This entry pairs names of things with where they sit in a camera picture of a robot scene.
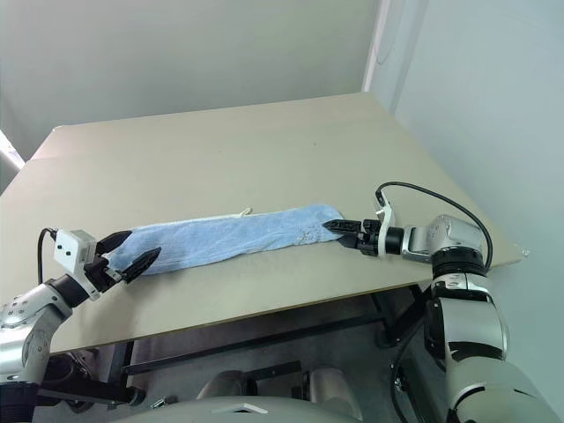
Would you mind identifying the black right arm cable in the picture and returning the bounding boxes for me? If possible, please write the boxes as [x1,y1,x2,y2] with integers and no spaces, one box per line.
[375,181,494,271]

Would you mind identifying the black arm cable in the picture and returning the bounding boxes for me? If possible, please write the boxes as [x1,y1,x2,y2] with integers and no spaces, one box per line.
[36,226,59,286]
[375,181,494,271]

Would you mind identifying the grey robot torso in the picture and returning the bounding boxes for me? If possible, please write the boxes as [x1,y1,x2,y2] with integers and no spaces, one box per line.
[134,386,367,423]

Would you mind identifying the black cable under table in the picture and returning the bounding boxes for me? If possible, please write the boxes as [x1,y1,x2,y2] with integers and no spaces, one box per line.
[389,323,435,423]

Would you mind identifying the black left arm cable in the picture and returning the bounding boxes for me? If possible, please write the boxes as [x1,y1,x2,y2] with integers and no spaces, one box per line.
[36,226,59,286]

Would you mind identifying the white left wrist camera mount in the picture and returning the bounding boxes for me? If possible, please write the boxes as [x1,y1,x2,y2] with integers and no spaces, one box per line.
[53,228,101,302]

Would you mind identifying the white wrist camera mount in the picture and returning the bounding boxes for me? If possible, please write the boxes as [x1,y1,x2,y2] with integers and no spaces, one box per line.
[53,228,101,302]
[374,186,398,258]

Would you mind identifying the light blue towel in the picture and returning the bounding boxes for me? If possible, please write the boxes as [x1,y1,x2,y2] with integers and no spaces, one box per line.
[104,202,345,278]

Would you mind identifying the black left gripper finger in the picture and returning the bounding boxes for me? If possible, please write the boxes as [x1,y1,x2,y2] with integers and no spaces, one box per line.
[120,247,163,286]
[97,229,133,256]

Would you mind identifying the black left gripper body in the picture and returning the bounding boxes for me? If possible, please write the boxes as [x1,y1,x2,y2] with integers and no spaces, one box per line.
[83,251,127,293]

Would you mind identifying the grey rounded hump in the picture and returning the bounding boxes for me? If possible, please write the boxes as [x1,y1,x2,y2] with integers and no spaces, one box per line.
[195,368,247,401]
[307,364,354,398]

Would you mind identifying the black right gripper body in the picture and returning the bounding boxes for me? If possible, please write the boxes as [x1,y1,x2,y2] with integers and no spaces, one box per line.
[354,218,382,257]

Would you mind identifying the black metal table frame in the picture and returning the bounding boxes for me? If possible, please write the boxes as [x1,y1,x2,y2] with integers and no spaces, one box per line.
[41,281,438,409]

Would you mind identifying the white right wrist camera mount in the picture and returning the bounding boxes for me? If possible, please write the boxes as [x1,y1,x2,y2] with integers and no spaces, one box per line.
[374,186,398,258]

